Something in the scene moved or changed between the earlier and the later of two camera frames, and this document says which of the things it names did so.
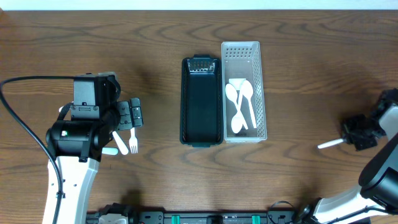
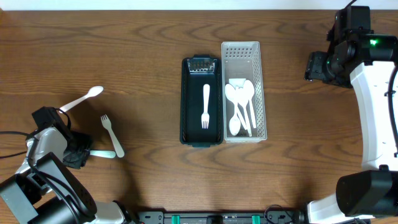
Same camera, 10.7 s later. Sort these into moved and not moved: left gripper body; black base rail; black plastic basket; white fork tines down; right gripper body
Moved: white fork tines down; left gripper body; right gripper body
Not moved: black plastic basket; black base rail
